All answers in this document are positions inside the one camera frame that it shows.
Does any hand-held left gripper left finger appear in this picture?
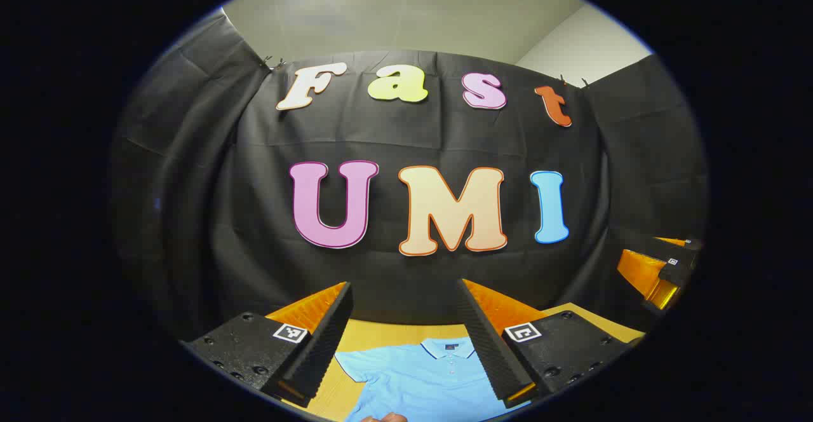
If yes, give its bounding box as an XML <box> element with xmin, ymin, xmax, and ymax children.
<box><xmin>181</xmin><ymin>281</ymin><xmax>354</xmax><ymax>409</ymax></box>

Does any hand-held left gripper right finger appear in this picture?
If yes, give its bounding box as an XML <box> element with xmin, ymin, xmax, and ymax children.
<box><xmin>456</xmin><ymin>278</ymin><xmax>636</xmax><ymax>409</ymax></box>

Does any light blue polo T-shirt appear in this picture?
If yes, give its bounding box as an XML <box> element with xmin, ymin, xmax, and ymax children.
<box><xmin>335</xmin><ymin>337</ymin><xmax>531</xmax><ymax>422</ymax></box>

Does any black backdrop cloth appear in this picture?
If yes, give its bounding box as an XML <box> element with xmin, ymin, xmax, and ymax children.
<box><xmin>109</xmin><ymin>12</ymin><xmax>709</xmax><ymax>343</ymax></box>

